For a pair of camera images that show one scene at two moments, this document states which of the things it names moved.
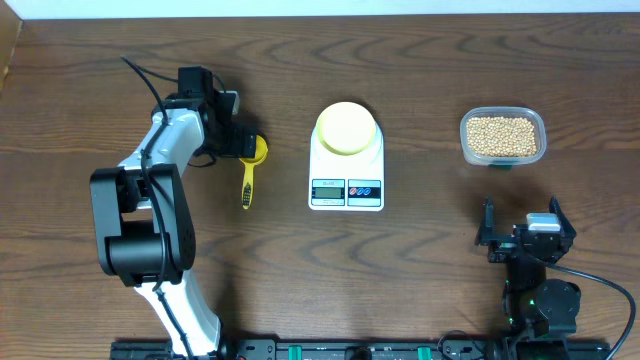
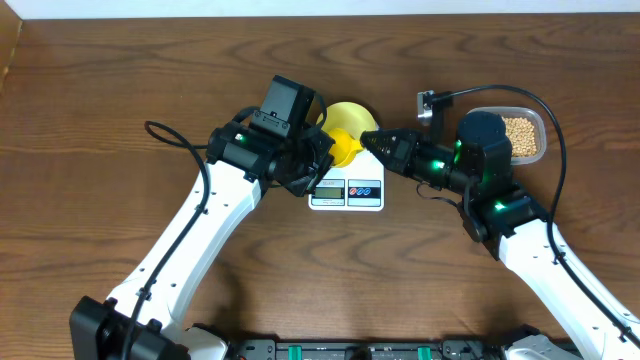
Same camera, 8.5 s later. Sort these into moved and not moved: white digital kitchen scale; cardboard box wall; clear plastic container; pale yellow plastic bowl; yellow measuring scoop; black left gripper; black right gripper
Moved: black right gripper; yellow measuring scoop; black left gripper
Not moved: white digital kitchen scale; pale yellow plastic bowl; cardboard box wall; clear plastic container
